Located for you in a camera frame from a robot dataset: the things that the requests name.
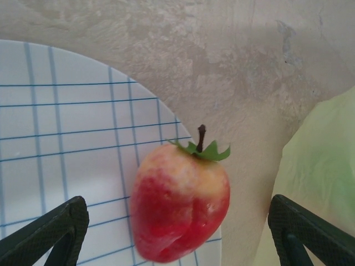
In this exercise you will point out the red yellow strawberry with stem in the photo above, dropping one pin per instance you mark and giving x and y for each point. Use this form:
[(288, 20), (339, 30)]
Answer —
[(177, 210)]

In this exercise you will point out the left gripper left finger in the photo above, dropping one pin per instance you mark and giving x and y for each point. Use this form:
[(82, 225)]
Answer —
[(50, 238)]

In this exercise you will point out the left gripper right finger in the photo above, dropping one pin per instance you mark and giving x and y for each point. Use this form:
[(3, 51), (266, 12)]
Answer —
[(313, 238)]

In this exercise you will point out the yellow-green avocado print plastic bag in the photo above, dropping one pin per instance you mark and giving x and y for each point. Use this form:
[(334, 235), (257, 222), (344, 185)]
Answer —
[(319, 166)]

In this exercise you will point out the white plate blue grid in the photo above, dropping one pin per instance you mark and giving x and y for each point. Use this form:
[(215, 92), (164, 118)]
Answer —
[(69, 124)]

